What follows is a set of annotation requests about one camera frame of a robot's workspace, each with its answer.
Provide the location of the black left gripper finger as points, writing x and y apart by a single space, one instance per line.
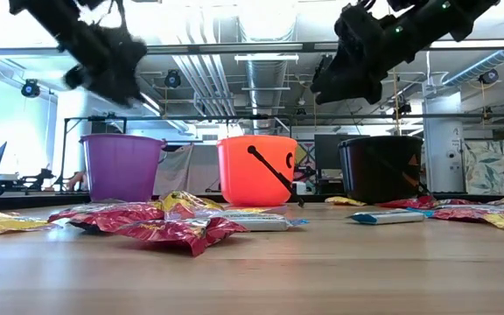
129 96

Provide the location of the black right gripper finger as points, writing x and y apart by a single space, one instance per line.
335 93

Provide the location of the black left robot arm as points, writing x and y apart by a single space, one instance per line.
46 13

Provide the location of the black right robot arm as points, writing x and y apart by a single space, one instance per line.
444 17

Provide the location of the black round ceiling device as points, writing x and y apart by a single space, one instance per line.
488 77
172 79
30 88

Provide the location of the black monitor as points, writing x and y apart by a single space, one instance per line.
326 151

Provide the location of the purple plastic bucket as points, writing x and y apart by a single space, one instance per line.
121 170

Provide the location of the white ceiling light strip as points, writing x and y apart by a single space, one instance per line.
265 58

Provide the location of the black pumpkin face bucket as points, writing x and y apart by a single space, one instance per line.
374 170

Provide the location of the white column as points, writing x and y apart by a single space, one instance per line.
442 144

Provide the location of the red Skittles packet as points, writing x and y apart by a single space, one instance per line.
182 234
112 214
475 213
405 202

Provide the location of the orange pumpkin face bucket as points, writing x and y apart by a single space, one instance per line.
243 175

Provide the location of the white blue Hershey's bar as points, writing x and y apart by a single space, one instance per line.
256 222
387 217

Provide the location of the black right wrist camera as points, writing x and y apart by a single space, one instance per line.
350 30

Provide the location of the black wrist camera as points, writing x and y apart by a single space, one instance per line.
350 30
73 78

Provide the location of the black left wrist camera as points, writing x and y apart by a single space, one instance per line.
73 78

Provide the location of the grey corrugated ceiling duct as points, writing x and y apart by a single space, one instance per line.
475 67

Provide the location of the black metal rig frame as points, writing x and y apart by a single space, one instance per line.
24 202

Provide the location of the leaf pattern wall panel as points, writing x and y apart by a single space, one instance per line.
488 166

